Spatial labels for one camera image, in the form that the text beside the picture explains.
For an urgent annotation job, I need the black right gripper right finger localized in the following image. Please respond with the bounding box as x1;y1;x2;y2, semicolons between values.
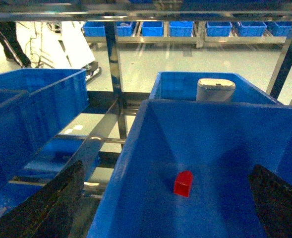
248;165;292;238

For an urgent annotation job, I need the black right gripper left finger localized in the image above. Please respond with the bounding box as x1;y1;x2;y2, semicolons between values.
0;161;84;238

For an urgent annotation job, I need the red one-stud toy block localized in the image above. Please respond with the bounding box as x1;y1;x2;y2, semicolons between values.
174;170;193;198

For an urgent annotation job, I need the large blue bin right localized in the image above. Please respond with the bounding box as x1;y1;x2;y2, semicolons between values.
88;100;292;238

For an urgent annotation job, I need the large blue bin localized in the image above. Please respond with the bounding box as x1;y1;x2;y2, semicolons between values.
88;100;292;238
0;68;88;217

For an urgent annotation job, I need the large blue bin left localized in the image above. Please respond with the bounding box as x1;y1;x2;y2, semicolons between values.
0;68;88;217

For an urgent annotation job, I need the white cylindrical container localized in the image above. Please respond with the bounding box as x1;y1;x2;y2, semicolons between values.
196;78;236;102

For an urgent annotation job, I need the blue bin behind right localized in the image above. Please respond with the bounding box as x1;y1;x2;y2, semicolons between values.
149;71;281;105

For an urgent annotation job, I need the stainless steel shelf rack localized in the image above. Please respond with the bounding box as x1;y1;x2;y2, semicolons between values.
0;0;292;238

